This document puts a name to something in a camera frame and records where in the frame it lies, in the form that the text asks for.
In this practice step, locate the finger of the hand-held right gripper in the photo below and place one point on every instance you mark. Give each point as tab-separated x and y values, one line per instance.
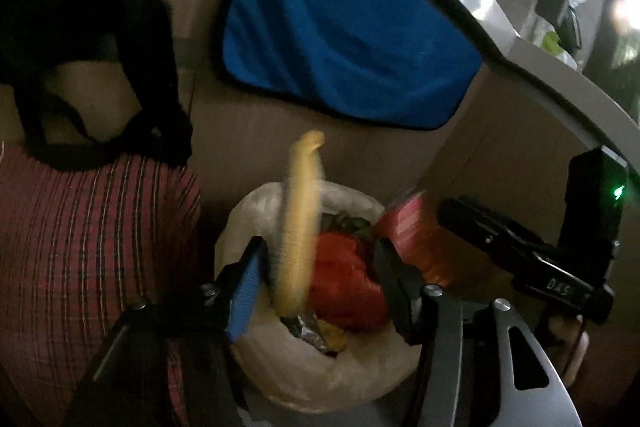
480	227

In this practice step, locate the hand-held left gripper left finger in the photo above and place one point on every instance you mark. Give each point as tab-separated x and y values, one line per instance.
245	297

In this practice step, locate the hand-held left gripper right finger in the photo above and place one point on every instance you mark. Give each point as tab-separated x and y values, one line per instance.
395	287

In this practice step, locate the pink snack packet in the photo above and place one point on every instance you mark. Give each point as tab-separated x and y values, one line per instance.
415	232

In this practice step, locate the yellow banana peel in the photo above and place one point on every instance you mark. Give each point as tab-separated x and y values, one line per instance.
297	217

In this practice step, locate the translucent plastic bag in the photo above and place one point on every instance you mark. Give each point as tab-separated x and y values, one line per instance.
320	377

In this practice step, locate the person's right hand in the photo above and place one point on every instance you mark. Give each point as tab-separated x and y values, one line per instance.
575	344

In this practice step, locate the red snack packet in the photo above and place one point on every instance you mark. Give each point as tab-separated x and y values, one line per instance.
345	282

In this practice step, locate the silver foil wrapper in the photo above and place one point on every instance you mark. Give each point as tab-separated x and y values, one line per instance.
310	332

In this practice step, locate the yellow crumpled wrapper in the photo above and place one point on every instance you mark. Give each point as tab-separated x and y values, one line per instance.
334	337

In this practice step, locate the brown cardboard box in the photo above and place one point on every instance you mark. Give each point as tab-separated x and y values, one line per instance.
250	142

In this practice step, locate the red plaid cloth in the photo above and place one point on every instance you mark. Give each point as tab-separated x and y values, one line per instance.
75	257

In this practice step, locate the yellow-green item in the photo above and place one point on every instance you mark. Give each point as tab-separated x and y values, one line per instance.
550	41

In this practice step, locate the small black bag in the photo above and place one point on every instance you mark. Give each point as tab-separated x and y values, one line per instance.
555	7

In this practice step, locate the blue cloth with black edge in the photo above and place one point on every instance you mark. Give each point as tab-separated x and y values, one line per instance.
345	22

